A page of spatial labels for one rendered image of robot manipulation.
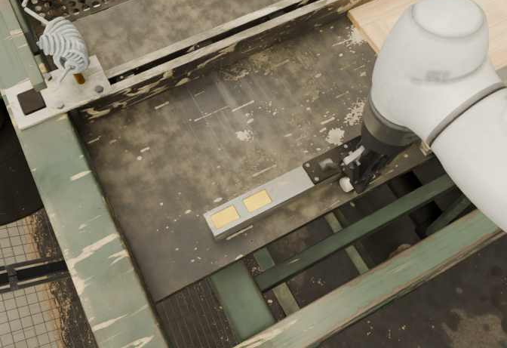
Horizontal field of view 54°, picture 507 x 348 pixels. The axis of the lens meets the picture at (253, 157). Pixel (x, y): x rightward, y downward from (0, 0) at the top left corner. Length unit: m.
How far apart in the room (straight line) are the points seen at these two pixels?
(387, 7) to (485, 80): 0.77
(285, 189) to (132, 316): 0.37
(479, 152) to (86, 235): 0.65
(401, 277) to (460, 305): 1.60
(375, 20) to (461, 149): 0.77
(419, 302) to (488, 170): 2.11
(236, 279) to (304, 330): 0.18
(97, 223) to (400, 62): 0.60
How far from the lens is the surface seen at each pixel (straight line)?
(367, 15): 1.29
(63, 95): 1.06
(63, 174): 0.98
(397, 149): 0.71
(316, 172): 0.99
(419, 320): 2.66
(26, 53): 0.94
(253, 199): 0.97
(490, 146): 0.54
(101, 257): 0.91
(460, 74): 0.55
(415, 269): 0.98
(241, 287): 1.00
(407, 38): 0.55
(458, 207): 1.46
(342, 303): 0.93
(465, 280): 2.51
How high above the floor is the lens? 2.28
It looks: 48 degrees down
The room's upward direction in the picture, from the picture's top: 94 degrees counter-clockwise
